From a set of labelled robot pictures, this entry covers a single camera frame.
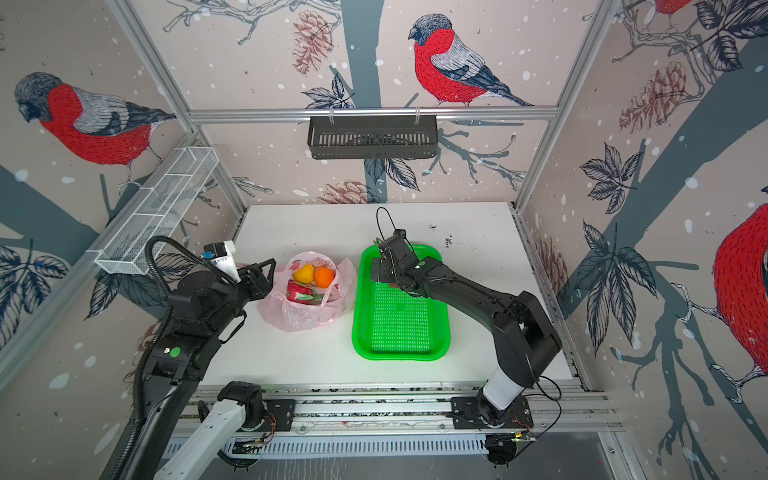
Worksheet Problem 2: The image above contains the orange round fruit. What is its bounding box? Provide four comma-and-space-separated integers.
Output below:
314, 267, 336, 289

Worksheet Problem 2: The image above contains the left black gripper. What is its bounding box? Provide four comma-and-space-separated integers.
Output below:
208, 255, 276, 337

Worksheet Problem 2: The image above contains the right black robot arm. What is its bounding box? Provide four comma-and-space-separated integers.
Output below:
371, 229, 562, 427

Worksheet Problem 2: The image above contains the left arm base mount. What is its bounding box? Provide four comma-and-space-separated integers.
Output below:
240, 399, 296, 433

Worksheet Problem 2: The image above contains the black hanging wall basket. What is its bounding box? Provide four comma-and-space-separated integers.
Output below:
307, 115, 439, 160

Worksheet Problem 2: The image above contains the left black corrugated cable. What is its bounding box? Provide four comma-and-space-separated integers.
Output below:
107, 235, 241, 480

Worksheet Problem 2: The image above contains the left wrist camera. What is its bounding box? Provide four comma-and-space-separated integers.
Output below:
202, 240, 240, 283

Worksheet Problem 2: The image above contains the aluminium rail base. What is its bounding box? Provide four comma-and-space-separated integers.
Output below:
221, 382, 624, 459

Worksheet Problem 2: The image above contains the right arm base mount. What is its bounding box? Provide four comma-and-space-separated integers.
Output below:
447, 394, 534, 430

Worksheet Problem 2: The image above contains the white wire mesh shelf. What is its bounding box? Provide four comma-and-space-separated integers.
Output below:
95, 146, 219, 275

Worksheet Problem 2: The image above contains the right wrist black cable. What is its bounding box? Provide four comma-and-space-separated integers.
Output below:
375, 206, 398, 241

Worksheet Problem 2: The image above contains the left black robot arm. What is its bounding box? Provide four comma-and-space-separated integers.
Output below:
101, 259, 276, 479

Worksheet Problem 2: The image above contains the pink plastic bag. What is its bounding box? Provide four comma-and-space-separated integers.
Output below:
257, 251, 358, 332

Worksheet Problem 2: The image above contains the green plastic basket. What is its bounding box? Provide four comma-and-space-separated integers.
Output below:
351, 245, 451, 362

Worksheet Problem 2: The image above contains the yellow fruit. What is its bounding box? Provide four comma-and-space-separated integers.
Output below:
292, 263, 315, 285

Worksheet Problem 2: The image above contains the red green dragon fruit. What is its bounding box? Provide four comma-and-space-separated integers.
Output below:
286, 280, 324, 305

